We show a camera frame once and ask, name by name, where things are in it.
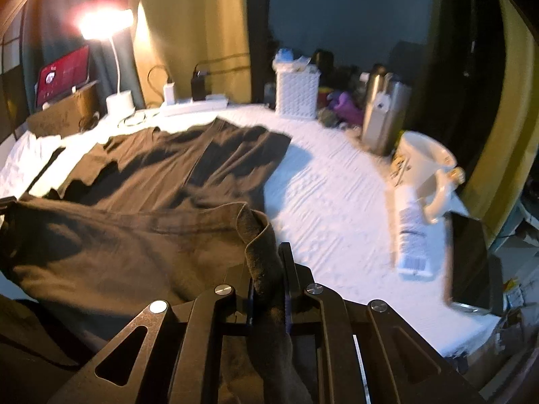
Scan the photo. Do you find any olive brown t-shirt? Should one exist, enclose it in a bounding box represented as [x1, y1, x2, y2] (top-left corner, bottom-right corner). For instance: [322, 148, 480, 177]
[1, 119, 312, 403]

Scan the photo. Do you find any white lotion tube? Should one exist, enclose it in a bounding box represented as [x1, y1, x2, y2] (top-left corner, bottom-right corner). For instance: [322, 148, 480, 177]
[394, 185, 433, 278]

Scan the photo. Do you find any black smartphone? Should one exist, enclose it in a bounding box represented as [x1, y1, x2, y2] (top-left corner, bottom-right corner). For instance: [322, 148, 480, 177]
[446, 212, 504, 317]

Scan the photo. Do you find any cream ceramic mug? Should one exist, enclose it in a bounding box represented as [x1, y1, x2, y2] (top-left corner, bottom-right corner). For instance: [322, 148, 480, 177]
[389, 130, 465, 224]

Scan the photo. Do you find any steel thermos tumbler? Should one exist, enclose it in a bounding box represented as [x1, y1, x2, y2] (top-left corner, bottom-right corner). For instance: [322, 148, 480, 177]
[361, 64, 412, 156]

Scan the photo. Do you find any purple plush toy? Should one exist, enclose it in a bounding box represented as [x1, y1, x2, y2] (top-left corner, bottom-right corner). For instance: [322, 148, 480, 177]
[326, 91, 364, 128]

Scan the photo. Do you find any white power strip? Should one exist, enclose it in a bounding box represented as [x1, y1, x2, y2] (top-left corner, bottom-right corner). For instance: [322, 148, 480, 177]
[161, 94, 228, 114]

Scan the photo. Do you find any brown cardboard box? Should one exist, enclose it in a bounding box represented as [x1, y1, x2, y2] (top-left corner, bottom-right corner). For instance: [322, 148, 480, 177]
[26, 81, 101, 138]

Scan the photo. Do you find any white charger adapter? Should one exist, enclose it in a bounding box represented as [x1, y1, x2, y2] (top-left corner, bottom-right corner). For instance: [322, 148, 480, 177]
[163, 82, 176, 105]

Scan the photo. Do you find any black charger adapter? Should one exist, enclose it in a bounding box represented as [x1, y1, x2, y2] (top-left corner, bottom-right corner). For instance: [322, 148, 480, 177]
[191, 71, 208, 101]

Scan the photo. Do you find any white plastic basket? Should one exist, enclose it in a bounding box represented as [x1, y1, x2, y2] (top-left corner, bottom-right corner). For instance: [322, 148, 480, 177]
[273, 62, 320, 120]

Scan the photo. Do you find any yellow curtain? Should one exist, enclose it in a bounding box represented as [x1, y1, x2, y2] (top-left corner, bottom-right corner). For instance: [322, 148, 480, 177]
[128, 0, 251, 104]

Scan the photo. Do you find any white desk lamp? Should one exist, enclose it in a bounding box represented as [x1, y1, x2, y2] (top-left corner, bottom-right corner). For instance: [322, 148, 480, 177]
[77, 5, 134, 116]

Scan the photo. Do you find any black strap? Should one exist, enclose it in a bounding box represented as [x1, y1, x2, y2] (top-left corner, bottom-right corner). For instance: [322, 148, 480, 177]
[25, 146, 67, 195]

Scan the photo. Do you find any black coiled cable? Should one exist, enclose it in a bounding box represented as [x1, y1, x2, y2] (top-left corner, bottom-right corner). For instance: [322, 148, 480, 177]
[117, 110, 149, 130]

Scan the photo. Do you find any black cable bundle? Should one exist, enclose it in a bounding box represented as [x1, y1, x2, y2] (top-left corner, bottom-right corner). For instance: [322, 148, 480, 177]
[78, 110, 102, 132]

